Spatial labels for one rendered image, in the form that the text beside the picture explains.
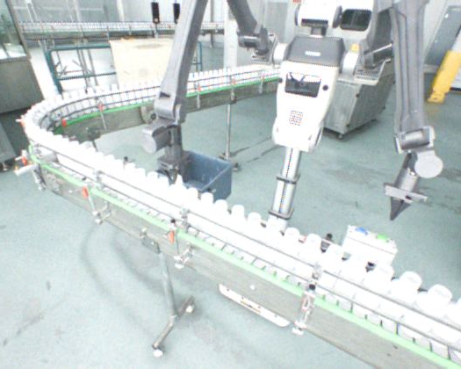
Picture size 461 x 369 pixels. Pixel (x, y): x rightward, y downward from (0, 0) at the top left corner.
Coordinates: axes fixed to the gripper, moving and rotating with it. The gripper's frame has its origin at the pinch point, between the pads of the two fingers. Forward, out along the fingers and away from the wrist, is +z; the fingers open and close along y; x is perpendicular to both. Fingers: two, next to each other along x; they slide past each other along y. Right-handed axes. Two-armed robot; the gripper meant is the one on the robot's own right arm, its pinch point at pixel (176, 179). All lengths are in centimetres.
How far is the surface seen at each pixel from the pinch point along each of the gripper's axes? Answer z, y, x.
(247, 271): 21.5, 5.1, 31.3
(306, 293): 10, 11, 50
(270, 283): 21.7, 5.1, 39.7
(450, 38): -7, -1196, 220
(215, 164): 28, -57, -20
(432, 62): 74, -1196, 202
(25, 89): 78, -166, -490
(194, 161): 31, -57, -36
